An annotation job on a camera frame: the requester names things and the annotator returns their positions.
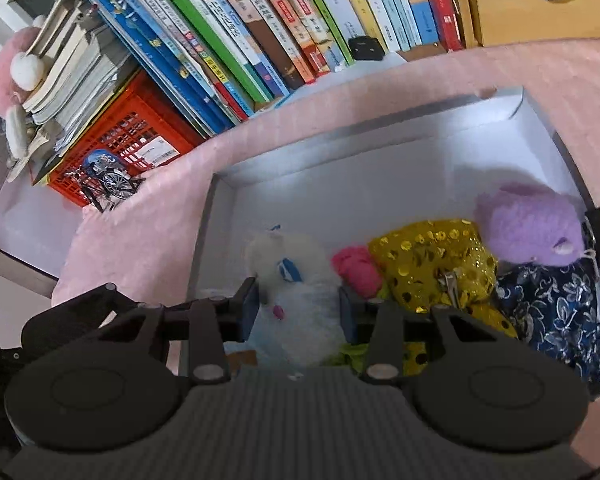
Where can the small bicycle model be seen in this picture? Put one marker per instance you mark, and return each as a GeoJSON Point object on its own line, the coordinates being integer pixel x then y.
{"type": "Point", "coordinates": [105, 175]}

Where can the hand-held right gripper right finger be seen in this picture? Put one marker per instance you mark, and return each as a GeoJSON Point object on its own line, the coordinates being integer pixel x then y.
{"type": "Point", "coordinates": [349, 315]}

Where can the hot pink soft item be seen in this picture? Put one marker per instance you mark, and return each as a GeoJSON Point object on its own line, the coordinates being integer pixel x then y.
{"type": "Point", "coordinates": [355, 267]}

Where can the green scrunchie with bell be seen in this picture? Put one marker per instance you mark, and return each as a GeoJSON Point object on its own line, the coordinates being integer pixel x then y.
{"type": "Point", "coordinates": [347, 357]}

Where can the large red plastic basket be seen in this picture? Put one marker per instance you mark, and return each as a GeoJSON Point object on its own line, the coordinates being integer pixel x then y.
{"type": "Point", "coordinates": [135, 130]}

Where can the white cardboard box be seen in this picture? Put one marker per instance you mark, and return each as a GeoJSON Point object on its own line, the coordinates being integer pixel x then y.
{"type": "Point", "coordinates": [380, 185]}

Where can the white fluffy plush toy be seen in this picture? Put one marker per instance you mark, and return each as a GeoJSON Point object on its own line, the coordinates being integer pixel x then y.
{"type": "Point", "coordinates": [305, 305]}

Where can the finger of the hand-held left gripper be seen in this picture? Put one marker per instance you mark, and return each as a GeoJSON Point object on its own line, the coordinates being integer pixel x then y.
{"type": "Point", "coordinates": [122, 300]}

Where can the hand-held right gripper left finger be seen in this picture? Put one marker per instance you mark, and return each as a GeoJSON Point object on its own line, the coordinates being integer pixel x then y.
{"type": "Point", "coordinates": [250, 307]}

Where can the pink plush rabbit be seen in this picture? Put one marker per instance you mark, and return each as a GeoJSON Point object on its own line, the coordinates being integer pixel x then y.
{"type": "Point", "coordinates": [5, 75]}

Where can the row of tall picture books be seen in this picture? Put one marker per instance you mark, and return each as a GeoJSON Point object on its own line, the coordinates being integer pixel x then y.
{"type": "Point", "coordinates": [230, 25]}

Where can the purple plush toy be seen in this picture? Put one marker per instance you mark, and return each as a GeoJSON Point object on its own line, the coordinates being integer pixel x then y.
{"type": "Point", "coordinates": [525, 225]}

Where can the yellow sequin pouch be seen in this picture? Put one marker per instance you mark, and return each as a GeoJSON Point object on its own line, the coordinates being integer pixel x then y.
{"type": "Point", "coordinates": [495, 320]}
{"type": "Point", "coordinates": [430, 255]}

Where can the white board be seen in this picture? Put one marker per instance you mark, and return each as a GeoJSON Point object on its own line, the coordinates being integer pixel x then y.
{"type": "Point", "coordinates": [25, 225]}

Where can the stack of lying books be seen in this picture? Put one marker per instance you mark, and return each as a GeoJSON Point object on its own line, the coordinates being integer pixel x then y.
{"type": "Point", "coordinates": [75, 70]}

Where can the small black object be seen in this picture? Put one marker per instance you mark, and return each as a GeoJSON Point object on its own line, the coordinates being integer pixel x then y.
{"type": "Point", "coordinates": [366, 49]}

